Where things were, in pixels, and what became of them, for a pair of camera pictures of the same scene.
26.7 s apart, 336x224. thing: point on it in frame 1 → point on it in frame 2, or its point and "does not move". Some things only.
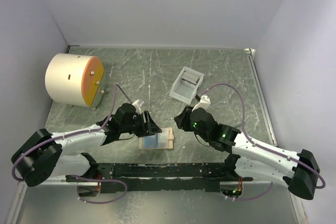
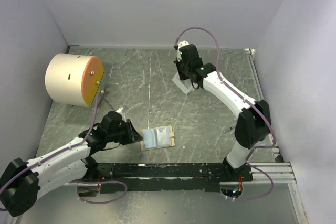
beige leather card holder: (164, 140) does not move
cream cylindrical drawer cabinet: (75, 80) does not move
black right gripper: (182, 119) → (178, 63)
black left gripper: (148, 128) → (132, 136)
